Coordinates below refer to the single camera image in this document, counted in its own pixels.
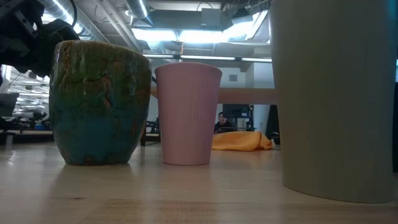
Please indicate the green brown glazed ceramic mug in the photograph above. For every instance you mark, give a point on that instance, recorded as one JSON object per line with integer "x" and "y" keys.
{"x": 99, "y": 105}

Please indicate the pink ribbed cup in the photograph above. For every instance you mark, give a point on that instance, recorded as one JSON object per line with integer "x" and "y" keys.
{"x": 188, "y": 115}

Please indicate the tall beige cup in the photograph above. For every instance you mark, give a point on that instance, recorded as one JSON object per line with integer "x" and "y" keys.
{"x": 335, "y": 99}

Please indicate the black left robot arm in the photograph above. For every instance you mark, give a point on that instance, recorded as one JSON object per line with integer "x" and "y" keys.
{"x": 12, "y": 46}

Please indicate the dark screen at room edge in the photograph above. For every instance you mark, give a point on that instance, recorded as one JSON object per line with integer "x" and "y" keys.
{"x": 7, "y": 104}

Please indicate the cluttered background table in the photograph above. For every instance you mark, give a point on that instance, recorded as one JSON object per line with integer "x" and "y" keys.
{"x": 28, "y": 132}

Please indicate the bright ceiling light panel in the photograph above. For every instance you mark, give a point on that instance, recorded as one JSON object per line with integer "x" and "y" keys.
{"x": 199, "y": 35}

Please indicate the long ceiling light strip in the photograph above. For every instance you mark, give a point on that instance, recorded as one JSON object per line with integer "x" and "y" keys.
{"x": 205, "y": 58}

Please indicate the grey ceiling box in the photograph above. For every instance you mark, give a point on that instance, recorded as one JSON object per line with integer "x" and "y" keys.
{"x": 211, "y": 17}

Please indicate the person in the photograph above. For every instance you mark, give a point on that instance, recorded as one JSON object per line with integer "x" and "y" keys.
{"x": 221, "y": 124}

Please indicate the orange cloth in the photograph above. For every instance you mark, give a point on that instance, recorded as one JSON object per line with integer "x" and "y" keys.
{"x": 239, "y": 141}

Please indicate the dark background stand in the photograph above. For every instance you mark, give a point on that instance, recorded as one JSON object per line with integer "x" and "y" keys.
{"x": 273, "y": 121}

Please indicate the silver ceiling duct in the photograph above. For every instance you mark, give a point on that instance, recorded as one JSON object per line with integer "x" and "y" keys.
{"x": 62, "y": 9}
{"x": 138, "y": 7}

